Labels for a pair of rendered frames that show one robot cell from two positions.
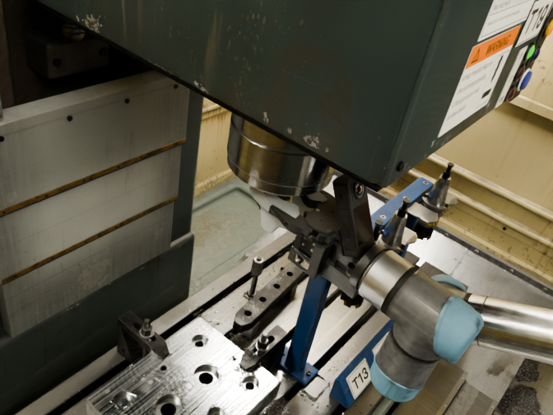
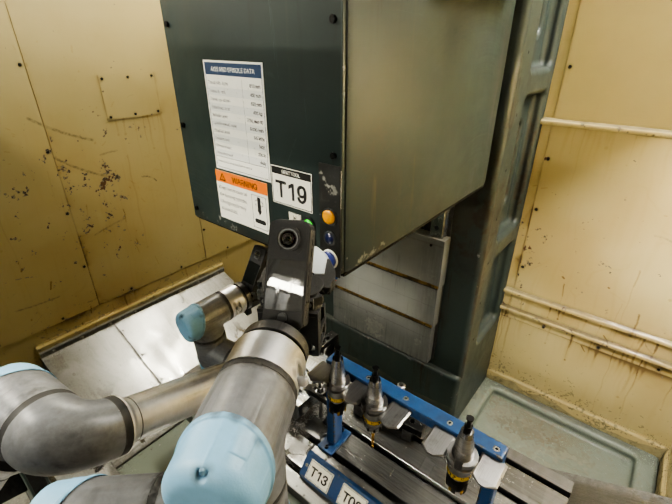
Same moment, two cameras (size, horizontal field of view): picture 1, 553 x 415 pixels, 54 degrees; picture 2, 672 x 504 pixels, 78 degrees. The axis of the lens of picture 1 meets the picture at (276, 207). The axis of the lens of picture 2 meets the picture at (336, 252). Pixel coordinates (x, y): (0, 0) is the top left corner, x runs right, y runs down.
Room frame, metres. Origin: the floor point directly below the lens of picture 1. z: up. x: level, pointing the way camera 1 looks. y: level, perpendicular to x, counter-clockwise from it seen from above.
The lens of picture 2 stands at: (0.91, -0.96, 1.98)
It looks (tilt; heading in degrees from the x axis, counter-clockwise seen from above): 27 degrees down; 97
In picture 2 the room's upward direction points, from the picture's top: straight up
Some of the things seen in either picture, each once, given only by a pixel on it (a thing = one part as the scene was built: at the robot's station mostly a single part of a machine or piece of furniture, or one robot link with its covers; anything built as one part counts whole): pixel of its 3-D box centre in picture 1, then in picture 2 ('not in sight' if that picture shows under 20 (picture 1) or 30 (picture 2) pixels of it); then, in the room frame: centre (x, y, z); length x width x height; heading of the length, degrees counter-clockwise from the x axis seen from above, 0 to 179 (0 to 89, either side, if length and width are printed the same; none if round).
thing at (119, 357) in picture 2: not in sight; (191, 355); (0.12, 0.35, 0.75); 0.89 x 0.67 x 0.26; 58
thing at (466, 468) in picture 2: (434, 204); (461, 456); (1.10, -0.36, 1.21); 0.06 x 0.06 x 0.03
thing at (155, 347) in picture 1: (143, 342); (323, 348); (0.72, 0.21, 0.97); 0.13 x 0.03 x 0.15; 58
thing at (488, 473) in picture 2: (443, 196); (488, 472); (1.15, -0.39, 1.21); 0.07 x 0.05 x 0.01; 58
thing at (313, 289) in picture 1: (307, 322); (334, 405); (0.80, -0.11, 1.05); 0.10 x 0.05 x 0.30; 58
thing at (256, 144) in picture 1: (287, 130); not in sight; (0.68, 0.01, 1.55); 0.16 x 0.16 x 0.12
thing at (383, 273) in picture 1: (385, 277); (233, 301); (0.56, -0.16, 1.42); 0.08 x 0.05 x 0.08; 145
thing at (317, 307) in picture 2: not in sight; (287, 325); (0.81, -0.59, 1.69); 0.12 x 0.08 x 0.09; 88
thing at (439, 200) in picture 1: (440, 188); (465, 441); (1.10, -0.36, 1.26); 0.04 x 0.04 x 0.07
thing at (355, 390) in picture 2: not in sight; (355, 393); (0.87, -0.22, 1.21); 0.07 x 0.05 x 0.01; 58
